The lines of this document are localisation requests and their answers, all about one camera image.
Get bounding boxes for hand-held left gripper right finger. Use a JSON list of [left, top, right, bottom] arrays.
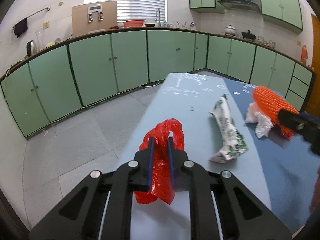
[[167, 137, 293, 240]]

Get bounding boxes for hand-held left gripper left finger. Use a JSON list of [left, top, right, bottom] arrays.
[[29, 137, 154, 240]]

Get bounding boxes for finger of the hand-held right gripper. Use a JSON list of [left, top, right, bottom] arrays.
[[278, 108, 320, 155], [299, 112, 320, 127]]

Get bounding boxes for red plastic bag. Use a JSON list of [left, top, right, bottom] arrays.
[[135, 119, 185, 204]]

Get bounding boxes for white tissue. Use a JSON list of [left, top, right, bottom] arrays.
[[244, 102, 273, 138]]

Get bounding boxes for orange foam fruit net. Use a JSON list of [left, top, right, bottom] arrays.
[[252, 85, 300, 140]]

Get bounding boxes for green white snack packet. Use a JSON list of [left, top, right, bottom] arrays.
[[209, 94, 250, 163]]

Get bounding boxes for blue printed table mat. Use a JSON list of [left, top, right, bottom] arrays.
[[119, 72, 320, 240]]

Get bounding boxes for black wok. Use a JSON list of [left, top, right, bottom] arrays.
[[241, 30, 257, 40]]

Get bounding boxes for green base kitchen cabinets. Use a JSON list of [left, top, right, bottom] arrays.
[[0, 26, 317, 138]]

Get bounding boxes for white cooking pot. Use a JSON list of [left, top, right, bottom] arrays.
[[224, 24, 237, 36]]

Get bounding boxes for dark range hood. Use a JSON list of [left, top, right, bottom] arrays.
[[217, 0, 262, 13]]

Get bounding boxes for red wash basin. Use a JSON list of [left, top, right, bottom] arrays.
[[122, 19, 145, 28]]

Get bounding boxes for cardboard box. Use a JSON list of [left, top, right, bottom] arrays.
[[72, 1, 117, 37]]

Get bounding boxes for white grey small device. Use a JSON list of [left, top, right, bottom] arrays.
[[87, 5, 104, 22]]

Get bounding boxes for steel electric kettle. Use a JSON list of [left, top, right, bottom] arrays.
[[26, 40, 38, 57]]

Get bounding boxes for clear glass vase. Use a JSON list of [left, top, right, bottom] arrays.
[[36, 28, 46, 49]]

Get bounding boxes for dark hanging towel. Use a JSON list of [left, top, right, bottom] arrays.
[[13, 17, 28, 38]]

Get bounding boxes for green wall kitchen cabinets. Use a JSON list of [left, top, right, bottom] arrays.
[[189, 0, 303, 33]]

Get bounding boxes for steel towel rail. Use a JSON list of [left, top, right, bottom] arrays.
[[12, 6, 50, 29]]

